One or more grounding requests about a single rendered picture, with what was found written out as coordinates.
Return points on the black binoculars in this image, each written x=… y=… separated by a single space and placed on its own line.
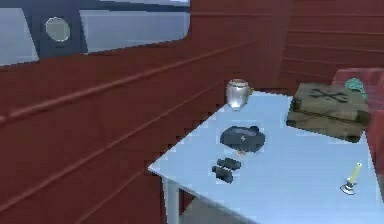
x=226 y=169

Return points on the silver vase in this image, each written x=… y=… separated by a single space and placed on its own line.
x=237 y=94

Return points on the white table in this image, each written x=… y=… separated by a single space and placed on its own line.
x=293 y=173

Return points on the olive wooden box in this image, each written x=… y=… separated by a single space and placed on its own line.
x=328 y=110

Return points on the teal round cushion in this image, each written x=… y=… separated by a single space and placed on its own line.
x=356 y=86

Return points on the yellow candle in silver holder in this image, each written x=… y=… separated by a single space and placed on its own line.
x=351 y=181

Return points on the red armchair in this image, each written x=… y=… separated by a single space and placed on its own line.
x=376 y=110

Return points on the window with dark frame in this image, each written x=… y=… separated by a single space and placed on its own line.
x=100 y=30

